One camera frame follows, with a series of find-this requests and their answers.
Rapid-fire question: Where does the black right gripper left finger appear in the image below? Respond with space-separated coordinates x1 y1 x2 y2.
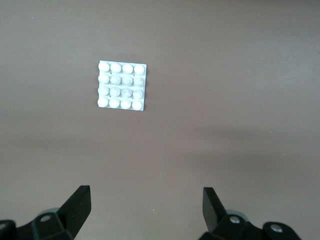
0 184 92 240

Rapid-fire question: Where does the brown table cover sheet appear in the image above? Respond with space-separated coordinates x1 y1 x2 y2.
0 0 320 240

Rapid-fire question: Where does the white studded base plate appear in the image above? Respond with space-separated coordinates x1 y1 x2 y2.
96 59 148 113

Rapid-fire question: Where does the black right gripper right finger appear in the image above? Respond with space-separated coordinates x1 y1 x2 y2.
199 186 304 240

